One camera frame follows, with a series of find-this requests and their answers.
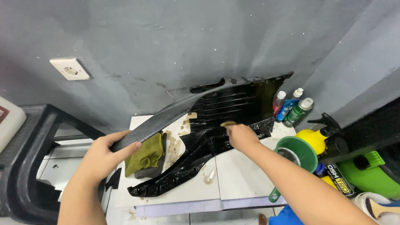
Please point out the small white ceramic tile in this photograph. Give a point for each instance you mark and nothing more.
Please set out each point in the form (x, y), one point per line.
(240, 178)

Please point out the small tan bristle brush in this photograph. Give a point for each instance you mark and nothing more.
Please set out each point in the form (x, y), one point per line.
(227, 123)

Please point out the blue cloth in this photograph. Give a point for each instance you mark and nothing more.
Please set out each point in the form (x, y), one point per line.
(285, 217)

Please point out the yellow bottle black label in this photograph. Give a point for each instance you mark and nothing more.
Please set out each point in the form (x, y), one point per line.
(339, 181)

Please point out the green spray can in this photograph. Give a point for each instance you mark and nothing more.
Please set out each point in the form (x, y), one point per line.
(297, 112)

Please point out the black plastic stool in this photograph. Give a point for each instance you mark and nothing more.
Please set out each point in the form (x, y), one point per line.
(22, 175)

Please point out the green plastic machine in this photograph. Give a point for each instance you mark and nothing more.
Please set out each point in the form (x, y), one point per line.
(372, 178)

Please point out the person's left hand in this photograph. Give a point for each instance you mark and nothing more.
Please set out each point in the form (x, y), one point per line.
(98, 159)

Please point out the white wall socket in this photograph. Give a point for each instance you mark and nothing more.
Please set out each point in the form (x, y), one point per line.
(70, 68)

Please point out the white plastic canister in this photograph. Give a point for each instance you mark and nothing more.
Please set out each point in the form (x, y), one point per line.
(9, 125)

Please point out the dark grey cloth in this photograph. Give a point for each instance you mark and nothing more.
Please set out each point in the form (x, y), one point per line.
(154, 172)

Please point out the yellow spray bottle black trigger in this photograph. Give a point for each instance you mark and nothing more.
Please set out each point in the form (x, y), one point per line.
(314, 139)

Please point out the black plastic motorcycle panel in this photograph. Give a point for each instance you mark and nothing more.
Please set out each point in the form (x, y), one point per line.
(215, 134)

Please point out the red liquid bottle white cap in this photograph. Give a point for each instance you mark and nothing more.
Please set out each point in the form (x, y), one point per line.
(278, 104)

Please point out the blue label bottle white cap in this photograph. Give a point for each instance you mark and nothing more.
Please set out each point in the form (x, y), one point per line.
(288, 106)

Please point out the large white ceramic tile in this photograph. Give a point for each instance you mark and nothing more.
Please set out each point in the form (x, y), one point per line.
(193, 190)

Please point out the olive green cloth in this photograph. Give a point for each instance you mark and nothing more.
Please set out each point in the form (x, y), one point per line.
(145, 154)

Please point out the pale lavender board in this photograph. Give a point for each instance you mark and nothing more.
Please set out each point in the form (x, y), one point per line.
(187, 207)

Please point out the white sandal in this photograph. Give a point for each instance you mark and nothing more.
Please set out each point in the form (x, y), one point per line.
(379, 207)

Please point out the green plastic water dipper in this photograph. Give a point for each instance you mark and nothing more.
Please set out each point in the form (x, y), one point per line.
(298, 153)

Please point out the person's right hand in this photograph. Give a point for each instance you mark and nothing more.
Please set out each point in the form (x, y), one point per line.
(243, 137)

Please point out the person's right fingers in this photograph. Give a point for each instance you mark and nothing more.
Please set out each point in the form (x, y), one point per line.
(234, 131)

